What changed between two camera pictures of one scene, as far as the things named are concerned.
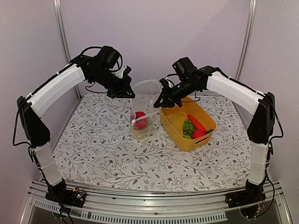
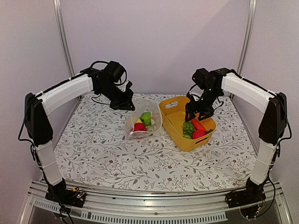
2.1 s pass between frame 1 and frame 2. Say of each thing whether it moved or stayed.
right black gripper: moved
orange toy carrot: stayed
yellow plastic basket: stayed
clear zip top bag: moved
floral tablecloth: stayed
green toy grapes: stayed
